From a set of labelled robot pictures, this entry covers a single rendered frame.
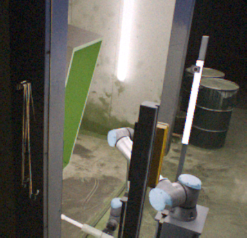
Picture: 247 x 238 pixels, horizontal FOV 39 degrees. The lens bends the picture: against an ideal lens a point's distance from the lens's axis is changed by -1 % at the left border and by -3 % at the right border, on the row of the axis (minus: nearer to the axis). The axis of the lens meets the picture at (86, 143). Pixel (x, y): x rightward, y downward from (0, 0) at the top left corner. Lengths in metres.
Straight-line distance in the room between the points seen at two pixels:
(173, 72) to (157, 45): 0.37
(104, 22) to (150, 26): 0.58
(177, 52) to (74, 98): 1.67
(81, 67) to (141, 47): 1.59
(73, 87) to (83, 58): 0.26
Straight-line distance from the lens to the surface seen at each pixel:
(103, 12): 4.46
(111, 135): 2.50
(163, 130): 1.28
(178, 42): 4.19
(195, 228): 2.34
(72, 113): 3.00
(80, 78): 2.88
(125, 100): 4.52
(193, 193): 2.28
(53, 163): 1.70
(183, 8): 4.16
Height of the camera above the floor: 2.02
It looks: 26 degrees down
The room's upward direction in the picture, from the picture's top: 4 degrees clockwise
